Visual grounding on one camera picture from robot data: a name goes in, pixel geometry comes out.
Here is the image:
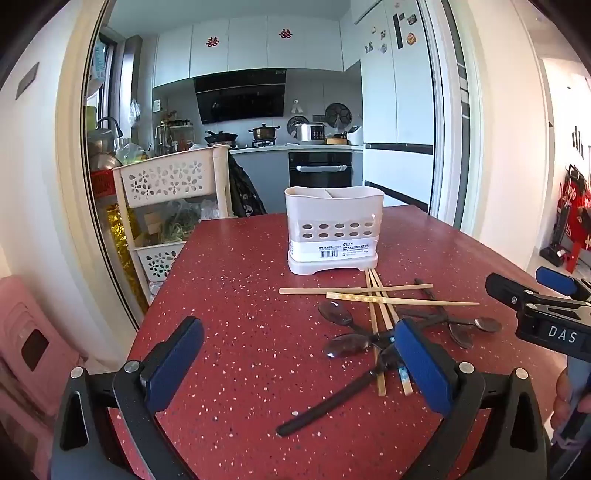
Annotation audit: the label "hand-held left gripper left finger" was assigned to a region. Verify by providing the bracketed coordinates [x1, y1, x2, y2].
[50, 316, 205, 480]

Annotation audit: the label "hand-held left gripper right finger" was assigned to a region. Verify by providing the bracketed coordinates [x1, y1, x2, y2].
[394, 318, 553, 480]

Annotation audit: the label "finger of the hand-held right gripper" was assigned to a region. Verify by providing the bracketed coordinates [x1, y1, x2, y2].
[536, 266, 591, 303]
[486, 273, 591, 324]

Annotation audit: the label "dark translucent spoon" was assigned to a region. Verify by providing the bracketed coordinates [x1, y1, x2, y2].
[404, 311, 504, 334]
[414, 278, 476, 350]
[276, 344, 402, 438]
[323, 333, 402, 361]
[318, 301, 384, 342]

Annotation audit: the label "white utensil holder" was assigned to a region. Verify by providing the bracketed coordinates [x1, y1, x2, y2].
[284, 186, 385, 276]

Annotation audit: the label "person's right hand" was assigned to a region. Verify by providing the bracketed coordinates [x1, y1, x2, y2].
[555, 369, 572, 416]

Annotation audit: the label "red hanging decorations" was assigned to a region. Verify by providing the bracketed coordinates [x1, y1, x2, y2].
[556, 166, 591, 273]

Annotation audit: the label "gold foil wrapping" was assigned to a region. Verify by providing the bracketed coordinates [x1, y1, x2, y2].
[107, 203, 148, 315]

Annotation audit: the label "green vegetables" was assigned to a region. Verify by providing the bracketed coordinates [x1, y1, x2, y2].
[157, 203, 201, 243]

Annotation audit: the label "pink plastic stool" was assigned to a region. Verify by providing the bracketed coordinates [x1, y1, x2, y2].
[0, 275, 88, 480]

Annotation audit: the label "white plastic storage cart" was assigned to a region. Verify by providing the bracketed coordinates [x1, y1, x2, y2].
[113, 145, 232, 305]

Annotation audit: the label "black plastic bag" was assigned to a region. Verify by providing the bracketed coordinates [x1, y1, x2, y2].
[227, 150, 267, 217]

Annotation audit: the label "grey kitchen base cabinets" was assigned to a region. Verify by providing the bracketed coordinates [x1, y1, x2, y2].
[229, 145, 365, 215]

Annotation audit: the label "metal bowl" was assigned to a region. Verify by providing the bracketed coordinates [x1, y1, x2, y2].
[88, 154, 123, 171]

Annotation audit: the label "black built-in oven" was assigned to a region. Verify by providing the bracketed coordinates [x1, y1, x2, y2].
[288, 151, 354, 189]

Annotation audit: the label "white refrigerator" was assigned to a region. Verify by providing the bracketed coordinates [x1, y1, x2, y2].
[351, 0, 437, 208]

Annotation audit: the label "spice rack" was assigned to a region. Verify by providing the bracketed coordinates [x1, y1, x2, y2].
[154, 119, 194, 155]

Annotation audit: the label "silver rice cooker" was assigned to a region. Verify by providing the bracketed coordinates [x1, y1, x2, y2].
[295, 122, 328, 145]

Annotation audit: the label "kitchen faucet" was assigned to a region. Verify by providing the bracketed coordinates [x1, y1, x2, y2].
[96, 117, 123, 139]

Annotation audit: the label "black range hood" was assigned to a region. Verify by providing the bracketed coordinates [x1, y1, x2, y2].
[193, 68, 288, 125]

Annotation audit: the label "white wall cabinets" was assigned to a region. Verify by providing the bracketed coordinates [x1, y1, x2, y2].
[153, 15, 345, 88]

